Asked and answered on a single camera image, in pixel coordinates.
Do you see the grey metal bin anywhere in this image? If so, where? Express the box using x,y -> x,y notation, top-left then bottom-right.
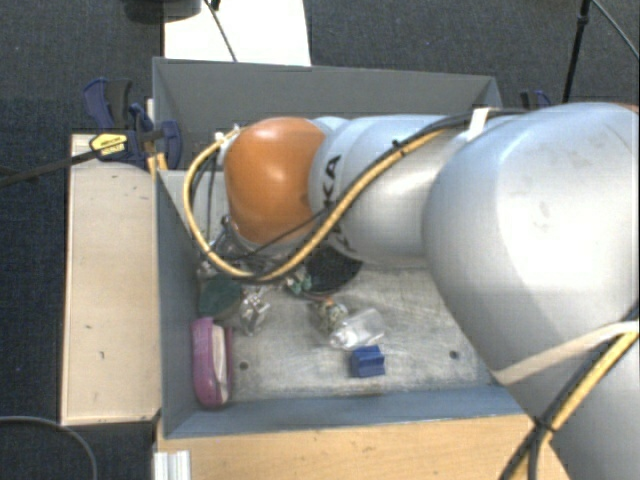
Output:
151,56 -> 527,440

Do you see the purple and pink case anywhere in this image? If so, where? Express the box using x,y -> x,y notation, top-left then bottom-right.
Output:
189,316 -> 235,410

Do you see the blue block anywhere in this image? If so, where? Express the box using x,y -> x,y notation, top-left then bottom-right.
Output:
348,344 -> 387,380

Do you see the clear plastic bottle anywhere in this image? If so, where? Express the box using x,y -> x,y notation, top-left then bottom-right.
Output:
328,307 -> 387,352

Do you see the dark green round sponge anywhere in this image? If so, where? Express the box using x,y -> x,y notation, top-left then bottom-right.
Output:
198,274 -> 244,320

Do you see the small mottled green object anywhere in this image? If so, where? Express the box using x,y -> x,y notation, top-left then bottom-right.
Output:
308,299 -> 350,335

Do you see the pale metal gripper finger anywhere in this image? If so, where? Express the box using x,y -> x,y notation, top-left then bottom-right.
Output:
241,288 -> 272,315
240,311 -> 266,338

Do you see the black round disc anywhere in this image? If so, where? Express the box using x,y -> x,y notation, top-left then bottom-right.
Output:
304,245 -> 364,293

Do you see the pale wood board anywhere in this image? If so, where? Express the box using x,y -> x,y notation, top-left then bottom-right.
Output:
59,132 -> 164,427

